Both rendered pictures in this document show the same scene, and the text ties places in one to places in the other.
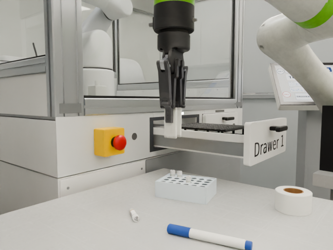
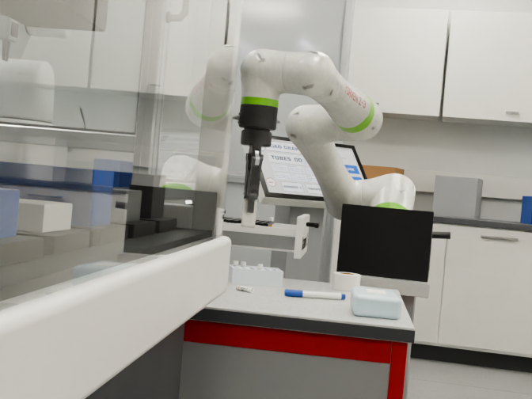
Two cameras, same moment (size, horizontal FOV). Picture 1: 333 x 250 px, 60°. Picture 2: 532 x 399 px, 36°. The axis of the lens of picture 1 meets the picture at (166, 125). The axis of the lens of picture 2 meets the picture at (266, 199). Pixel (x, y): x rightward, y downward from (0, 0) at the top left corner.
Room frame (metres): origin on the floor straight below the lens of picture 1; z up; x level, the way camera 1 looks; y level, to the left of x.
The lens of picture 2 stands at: (-1.04, 1.05, 1.01)
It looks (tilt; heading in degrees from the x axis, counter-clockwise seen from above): 1 degrees down; 327
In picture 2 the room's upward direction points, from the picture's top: 5 degrees clockwise
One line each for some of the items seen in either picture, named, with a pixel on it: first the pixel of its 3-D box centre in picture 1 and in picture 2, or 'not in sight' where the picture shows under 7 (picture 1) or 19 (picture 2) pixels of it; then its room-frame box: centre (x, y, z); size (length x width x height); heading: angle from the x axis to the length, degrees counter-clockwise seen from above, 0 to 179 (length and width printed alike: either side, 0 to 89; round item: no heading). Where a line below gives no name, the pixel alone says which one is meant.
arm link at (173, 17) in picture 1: (172, 21); (256, 118); (0.67, -0.01, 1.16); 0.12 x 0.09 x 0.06; 65
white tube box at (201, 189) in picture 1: (186, 187); (255, 275); (0.67, -0.05, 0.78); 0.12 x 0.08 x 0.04; 65
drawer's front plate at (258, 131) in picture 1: (267, 139); (302, 235); (0.83, -0.29, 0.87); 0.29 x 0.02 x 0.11; 141
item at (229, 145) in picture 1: (205, 136); (227, 231); (0.96, -0.13, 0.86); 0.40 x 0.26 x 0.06; 51
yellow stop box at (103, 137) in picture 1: (110, 141); not in sight; (0.76, 0.15, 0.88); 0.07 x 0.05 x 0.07; 141
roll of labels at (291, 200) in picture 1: (293, 200); (346, 281); (0.58, -0.26, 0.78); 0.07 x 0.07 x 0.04
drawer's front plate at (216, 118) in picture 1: (221, 125); not in sight; (1.28, -0.24, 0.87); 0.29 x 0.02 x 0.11; 141
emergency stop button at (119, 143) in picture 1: (118, 142); not in sight; (0.74, 0.12, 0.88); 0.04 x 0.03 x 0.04; 141
